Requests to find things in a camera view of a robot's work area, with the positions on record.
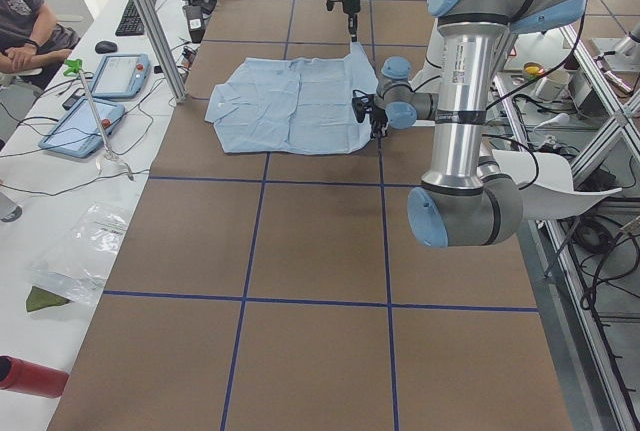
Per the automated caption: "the green cloth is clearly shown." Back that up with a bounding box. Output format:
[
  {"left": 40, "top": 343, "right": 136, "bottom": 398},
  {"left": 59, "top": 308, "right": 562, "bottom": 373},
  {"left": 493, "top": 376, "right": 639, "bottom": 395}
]
[{"left": 25, "top": 286, "right": 70, "bottom": 313}]

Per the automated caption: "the black computer mouse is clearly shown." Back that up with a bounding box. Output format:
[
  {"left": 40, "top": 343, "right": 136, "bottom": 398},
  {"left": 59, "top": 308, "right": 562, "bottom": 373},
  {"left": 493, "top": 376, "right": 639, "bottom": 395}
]
[{"left": 94, "top": 40, "right": 118, "bottom": 54}]

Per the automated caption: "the near blue teach pendant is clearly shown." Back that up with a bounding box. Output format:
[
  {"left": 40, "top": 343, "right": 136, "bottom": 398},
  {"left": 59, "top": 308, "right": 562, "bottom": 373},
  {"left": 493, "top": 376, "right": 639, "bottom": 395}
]
[{"left": 38, "top": 97, "right": 125, "bottom": 158}]

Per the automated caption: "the black keyboard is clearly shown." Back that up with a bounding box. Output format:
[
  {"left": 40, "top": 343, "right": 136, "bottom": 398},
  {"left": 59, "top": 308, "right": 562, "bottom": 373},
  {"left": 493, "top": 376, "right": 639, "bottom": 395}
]
[{"left": 115, "top": 0, "right": 145, "bottom": 37}]

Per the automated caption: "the blue teach pendant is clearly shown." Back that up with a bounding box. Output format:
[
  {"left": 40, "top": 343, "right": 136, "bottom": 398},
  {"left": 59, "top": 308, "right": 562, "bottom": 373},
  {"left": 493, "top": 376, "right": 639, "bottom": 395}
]
[
  {"left": 91, "top": 54, "right": 150, "bottom": 100},
  {"left": 38, "top": 97, "right": 125, "bottom": 158}
]

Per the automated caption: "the far blue teach pendant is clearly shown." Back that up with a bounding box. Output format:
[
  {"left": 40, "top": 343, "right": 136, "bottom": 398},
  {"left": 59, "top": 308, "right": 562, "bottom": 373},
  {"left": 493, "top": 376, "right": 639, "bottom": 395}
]
[{"left": 91, "top": 54, "right": 150, "bottom": 100}]

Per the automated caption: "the clear plastic bag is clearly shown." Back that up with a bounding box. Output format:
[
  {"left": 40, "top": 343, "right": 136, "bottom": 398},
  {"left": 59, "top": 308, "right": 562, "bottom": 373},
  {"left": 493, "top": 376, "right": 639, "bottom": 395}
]
[{"left": 28, "top": 203, "right": 132, "bottom": 306}]

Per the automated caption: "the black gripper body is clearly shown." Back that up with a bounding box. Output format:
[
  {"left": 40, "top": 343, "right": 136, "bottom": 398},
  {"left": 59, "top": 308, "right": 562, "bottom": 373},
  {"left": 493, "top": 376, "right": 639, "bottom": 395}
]
[
  {"left": 341, "top": 0, "right": 361, "bottom": 41},
  {"left": 369, "top": 109, "right": 388, "bottom": 139}
]

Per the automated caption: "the red bottle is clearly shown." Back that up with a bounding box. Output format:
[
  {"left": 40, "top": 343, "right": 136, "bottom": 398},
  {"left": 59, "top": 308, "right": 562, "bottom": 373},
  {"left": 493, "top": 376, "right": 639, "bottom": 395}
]
[{"left": 1, "top": 356, "right": 69, "bottom": 398}]

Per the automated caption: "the seated person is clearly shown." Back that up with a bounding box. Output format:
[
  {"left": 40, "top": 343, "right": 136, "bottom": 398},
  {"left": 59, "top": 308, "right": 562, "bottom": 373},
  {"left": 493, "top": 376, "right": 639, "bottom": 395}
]
[{"left": 1, "top": 0, "right": 80, "bottom": 90}]

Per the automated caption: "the metal rod with green clip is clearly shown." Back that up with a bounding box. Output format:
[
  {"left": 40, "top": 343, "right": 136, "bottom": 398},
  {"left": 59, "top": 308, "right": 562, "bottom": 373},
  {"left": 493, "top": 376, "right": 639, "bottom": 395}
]
[{"left": 63, "top": 59, "right": 134, "bottom": 181}]

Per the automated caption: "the light blue button shirt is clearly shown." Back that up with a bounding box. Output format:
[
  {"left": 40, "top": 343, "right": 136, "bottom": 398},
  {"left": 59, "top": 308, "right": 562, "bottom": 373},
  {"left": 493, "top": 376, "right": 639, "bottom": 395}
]
[{"left": 205, "top": 42, "right": 378, "bottom": 155}]

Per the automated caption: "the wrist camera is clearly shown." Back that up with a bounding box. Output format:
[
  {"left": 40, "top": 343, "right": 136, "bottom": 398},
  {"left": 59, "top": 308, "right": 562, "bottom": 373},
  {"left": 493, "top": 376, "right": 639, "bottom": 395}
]
[
  {"left": 325, "top": 0, "right": 342, "bottom": 12},
  {"left": 351, "top": 89, "right": 374, "bottom": 123}
]

